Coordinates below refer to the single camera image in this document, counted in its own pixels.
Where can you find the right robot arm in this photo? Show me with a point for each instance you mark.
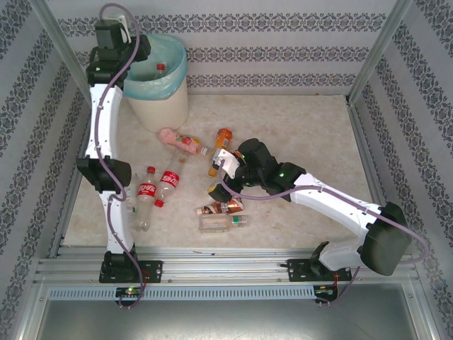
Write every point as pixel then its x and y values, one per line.
pixel 336 202

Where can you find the aluminium table edge rail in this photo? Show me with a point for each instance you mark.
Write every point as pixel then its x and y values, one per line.
pixel 60 233
pixel 361 141

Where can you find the white bin with blue liner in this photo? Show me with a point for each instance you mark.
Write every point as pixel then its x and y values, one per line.
pixel 166 88

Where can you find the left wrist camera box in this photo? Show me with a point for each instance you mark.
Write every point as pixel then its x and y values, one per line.
pixel 122 26

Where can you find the grey metal sheet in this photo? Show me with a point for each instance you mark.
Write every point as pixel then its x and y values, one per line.
pixel 226 318

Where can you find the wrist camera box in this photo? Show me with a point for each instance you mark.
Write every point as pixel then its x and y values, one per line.
pixel 122 26
pixel 226 163

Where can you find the clear bottle green label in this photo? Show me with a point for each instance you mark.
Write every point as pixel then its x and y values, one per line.
pixel 216 223

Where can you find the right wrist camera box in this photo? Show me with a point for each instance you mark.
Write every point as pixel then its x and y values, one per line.
pixel 226 163

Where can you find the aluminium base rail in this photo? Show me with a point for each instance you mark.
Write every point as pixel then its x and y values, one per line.
pixel 219 265

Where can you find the red label cola bottle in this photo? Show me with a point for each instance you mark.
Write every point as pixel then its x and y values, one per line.
pixel 161 69
pixel 169 178
pixel 145 191

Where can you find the pink strawberry drink bottle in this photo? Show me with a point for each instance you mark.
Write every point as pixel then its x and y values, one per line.
pixel 177 141

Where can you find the brown coffee drink bottle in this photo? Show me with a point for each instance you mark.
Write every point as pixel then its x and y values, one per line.
pixel 223 207

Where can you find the small circuit board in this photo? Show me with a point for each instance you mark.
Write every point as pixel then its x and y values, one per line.
pixel 323 290
pixel 129 291

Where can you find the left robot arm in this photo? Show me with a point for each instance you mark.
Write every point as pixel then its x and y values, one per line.
pixel 106 117

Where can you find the aluminium frame post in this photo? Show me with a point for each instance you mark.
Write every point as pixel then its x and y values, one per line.
pixel 376 53
pixel 69 53

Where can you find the small clear plastic bottle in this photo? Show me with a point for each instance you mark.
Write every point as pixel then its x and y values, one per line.
pixel 130 193

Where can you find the tall orange juice bottle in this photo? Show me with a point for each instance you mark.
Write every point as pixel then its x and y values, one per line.
pixel 223 138

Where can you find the cream waste bin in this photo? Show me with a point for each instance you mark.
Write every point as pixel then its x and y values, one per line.
pixel 163 113

